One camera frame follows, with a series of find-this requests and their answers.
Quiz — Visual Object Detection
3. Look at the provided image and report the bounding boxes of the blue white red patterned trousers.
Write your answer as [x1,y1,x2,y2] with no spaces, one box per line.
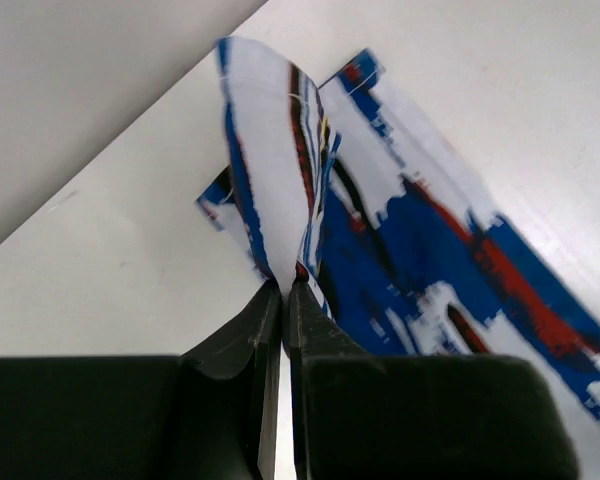
[198,36,600,457]

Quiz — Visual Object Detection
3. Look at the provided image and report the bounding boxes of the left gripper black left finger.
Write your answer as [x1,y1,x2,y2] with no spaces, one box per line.
[0,283,282,479]

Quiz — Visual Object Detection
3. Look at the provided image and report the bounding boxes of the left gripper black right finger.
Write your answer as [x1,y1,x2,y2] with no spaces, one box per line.
[286,282,580,479]

